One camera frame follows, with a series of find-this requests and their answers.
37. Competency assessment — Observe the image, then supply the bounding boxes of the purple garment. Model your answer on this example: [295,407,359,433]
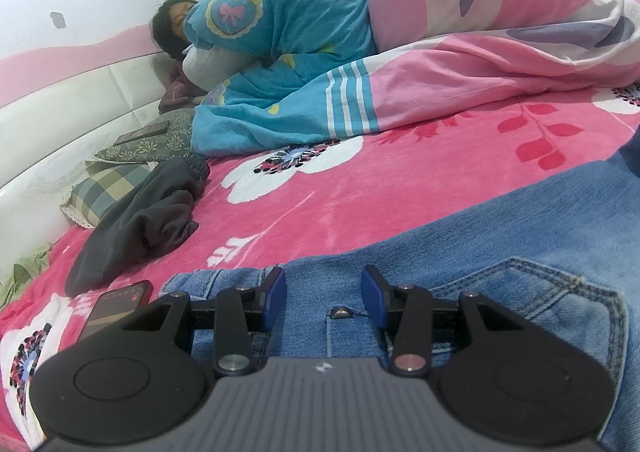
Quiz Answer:
[159,59,211,115]

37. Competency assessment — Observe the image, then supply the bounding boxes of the dark phone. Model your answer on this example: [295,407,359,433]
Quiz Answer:
[117,121,171,145]

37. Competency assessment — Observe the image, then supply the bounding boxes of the pink and blue quilt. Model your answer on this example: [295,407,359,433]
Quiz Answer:
[182,0,640,158]

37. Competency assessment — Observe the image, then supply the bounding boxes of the light green cloth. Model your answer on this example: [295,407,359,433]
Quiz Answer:
[0,244,55,310]

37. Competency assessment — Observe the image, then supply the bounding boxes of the plaid pillow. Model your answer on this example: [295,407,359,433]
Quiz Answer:
[60,162,158,229]

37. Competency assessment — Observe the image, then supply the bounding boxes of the blue denim jeans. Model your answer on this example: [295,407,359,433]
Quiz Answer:
[160,134,640,452]

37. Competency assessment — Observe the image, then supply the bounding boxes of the pink floral blanket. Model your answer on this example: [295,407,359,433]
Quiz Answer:
[0,82,640,438]

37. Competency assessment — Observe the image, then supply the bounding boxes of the pink and white headboard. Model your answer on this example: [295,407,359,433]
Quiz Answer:
[0,24,173,213]

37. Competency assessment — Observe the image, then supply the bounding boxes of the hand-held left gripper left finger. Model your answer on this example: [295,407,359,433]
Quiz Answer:
[120,268,288,375]

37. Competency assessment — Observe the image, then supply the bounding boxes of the green floral pillow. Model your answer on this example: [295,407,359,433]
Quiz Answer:
[94,109,198,165]

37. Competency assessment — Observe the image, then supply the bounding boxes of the red-cased phone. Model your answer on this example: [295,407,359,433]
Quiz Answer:
[77,280,153,345]

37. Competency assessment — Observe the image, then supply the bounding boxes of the dark grey garment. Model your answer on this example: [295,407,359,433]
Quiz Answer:
[65,154,211,298]

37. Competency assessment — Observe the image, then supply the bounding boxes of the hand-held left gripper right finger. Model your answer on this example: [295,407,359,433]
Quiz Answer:
[361,264,523,375]

